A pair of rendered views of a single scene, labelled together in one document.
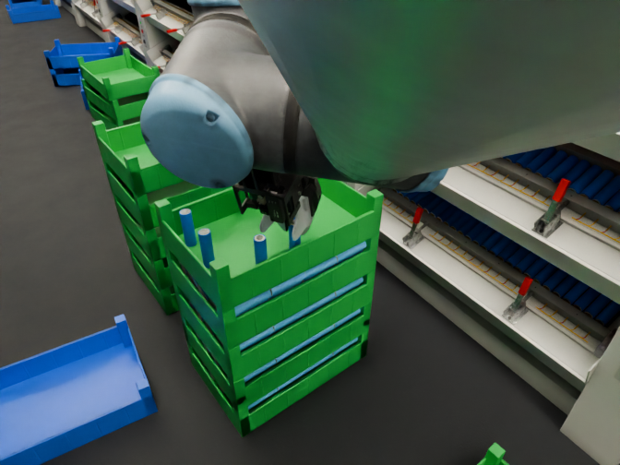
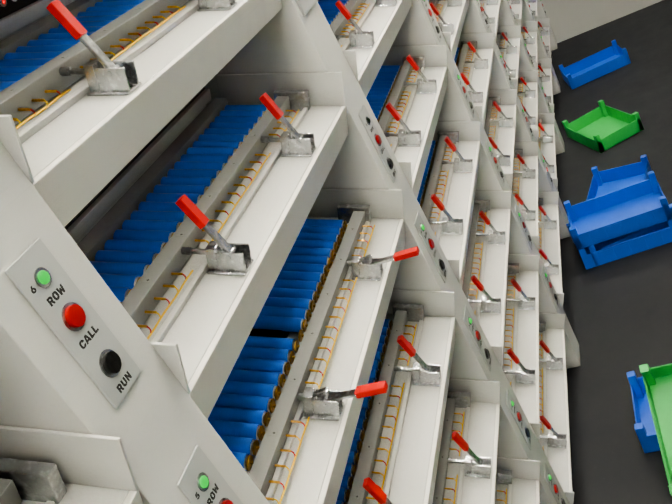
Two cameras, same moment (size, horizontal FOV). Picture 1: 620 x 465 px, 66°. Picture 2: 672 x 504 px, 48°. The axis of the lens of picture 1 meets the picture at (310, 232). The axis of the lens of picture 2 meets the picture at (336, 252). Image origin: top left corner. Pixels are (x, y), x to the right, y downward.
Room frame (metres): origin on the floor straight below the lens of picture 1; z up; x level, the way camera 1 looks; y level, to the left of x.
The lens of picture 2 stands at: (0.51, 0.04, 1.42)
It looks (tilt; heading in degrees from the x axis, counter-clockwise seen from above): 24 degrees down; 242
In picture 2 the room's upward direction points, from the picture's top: 30 degrees counter-clockwise
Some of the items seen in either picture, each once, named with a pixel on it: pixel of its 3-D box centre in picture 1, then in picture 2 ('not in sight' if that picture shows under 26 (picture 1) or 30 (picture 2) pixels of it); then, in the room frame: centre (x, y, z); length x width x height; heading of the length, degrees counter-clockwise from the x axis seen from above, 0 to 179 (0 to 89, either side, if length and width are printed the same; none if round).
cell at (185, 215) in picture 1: (188, 228); not in sight; (0.61, 0.19, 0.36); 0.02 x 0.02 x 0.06
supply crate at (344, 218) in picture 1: (271, 218); not in sight; (0.63, 0.06, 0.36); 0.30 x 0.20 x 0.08; 127
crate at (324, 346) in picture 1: (277, 320); not in sight; (0.63, 0.06, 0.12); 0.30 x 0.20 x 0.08; 127
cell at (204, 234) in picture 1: (207, 249); not in sight; (0.56, 0.15, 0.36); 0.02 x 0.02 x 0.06
